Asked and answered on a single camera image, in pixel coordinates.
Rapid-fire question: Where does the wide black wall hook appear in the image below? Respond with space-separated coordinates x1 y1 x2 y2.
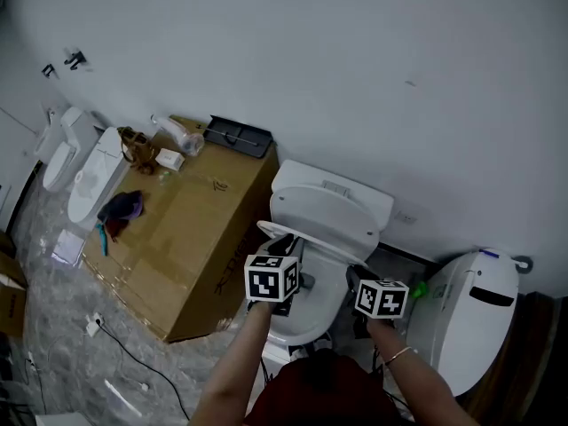
63 50 88 71

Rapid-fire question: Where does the small open cardboard box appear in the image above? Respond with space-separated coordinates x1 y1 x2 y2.
0 248 28 339

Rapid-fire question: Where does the person's right forearm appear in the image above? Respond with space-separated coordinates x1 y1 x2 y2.
366 319 478 426

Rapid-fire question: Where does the dark red cloth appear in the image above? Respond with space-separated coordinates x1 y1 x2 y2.
104 217 130 243

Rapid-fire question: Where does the clear plastic wrapped tube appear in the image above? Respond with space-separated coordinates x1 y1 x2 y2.
149 114 206 157

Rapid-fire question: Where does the brown bag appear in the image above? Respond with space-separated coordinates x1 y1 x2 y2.
116 125 157 176

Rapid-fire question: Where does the person's left forearm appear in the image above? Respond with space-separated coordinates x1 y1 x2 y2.
188 302 276 426

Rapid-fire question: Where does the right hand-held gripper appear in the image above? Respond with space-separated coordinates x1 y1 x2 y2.
345 264 410 339

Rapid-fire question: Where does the long black floor cable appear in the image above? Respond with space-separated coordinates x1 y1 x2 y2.
98 320 192 422

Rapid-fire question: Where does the shiny white sheet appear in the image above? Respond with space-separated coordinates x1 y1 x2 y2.
51 228 86 266

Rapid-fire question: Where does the white toilet with black slot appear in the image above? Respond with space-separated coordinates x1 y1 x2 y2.
406 248 520 398

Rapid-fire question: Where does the dark purple cloth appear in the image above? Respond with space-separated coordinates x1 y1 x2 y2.
96 190 145 224

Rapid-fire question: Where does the thin metal bracelet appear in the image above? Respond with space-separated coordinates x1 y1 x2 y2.
383 346 414 367

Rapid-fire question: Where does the small white box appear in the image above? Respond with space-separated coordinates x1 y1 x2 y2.
154 147 186 171

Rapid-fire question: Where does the white toilet with flat lid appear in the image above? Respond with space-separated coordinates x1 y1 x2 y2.
67 126 130 233

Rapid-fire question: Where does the large brown cardboard box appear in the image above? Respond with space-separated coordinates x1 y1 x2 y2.
82 114 280 343

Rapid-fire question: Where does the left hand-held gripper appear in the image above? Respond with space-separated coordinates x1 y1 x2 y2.
243 233 304 318

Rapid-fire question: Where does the person's dark red skirt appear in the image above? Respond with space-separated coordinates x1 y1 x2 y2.
246 352 409 426

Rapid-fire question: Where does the black metal tray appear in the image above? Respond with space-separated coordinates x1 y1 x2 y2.
201 114 272 159

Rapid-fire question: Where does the white toilet lid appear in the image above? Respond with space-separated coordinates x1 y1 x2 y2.
270 185 382 256

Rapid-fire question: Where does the white toilet with tall tank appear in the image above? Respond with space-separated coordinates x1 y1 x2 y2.
42 106 106 193

